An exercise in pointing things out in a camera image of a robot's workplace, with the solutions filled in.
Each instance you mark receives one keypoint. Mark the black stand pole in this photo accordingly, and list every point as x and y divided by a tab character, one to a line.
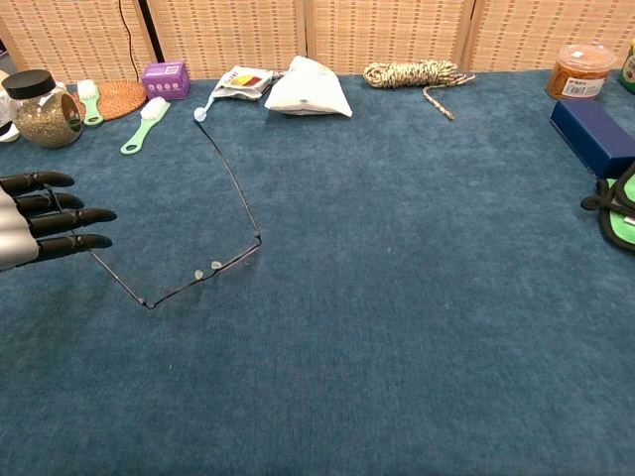
150	27

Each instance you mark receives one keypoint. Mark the orange brown plastic tub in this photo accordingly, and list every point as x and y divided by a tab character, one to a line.
580	74

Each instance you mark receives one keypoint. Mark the round woven rattan coaster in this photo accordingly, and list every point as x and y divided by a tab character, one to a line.
124	96

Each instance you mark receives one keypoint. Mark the glass jar with black lid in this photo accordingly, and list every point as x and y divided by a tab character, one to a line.
44	116

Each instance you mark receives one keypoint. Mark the white snack packet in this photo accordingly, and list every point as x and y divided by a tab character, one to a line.
245	82

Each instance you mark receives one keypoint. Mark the blue felt table cover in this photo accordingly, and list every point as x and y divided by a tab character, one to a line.
372	297

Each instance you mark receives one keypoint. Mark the mint green scrub brush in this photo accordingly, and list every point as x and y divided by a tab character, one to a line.
90	101
149	116

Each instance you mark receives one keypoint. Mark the green container with yellow lid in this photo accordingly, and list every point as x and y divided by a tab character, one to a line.
629	72

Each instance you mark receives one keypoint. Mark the small purple box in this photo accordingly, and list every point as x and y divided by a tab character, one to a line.
166	82

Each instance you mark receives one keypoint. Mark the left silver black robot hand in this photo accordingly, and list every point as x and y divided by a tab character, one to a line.
20	233

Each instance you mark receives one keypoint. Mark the dark blue rectangular box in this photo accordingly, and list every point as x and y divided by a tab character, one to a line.
595	134

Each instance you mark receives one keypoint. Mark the light blue toothbrush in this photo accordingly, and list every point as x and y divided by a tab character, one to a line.
201	114

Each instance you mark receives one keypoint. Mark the white cloth bag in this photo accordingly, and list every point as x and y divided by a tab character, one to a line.
307	91

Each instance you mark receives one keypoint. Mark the black wire eyeglasses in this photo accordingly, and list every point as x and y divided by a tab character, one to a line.
215	265

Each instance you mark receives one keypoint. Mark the bamboo folding screen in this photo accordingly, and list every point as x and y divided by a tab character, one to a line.
387	35

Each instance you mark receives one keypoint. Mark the green cloth with black trim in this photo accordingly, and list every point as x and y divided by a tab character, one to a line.
620	218

